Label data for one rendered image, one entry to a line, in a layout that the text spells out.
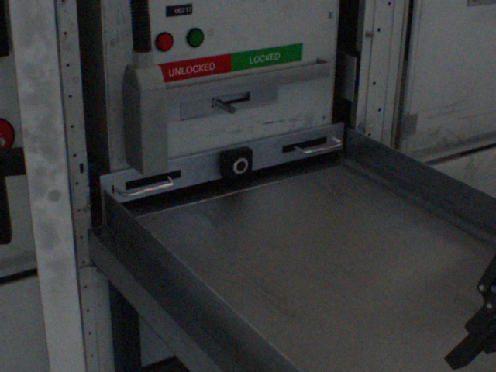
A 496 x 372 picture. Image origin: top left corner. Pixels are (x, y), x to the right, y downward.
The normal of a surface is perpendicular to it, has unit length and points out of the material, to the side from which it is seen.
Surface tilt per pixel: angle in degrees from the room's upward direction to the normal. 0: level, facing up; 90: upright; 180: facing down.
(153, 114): 90
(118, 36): 90
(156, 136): 90
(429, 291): 0
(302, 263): 0
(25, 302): 90
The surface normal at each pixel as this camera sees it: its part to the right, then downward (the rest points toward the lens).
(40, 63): 0.24, 0.41
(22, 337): 0.54, 0.36
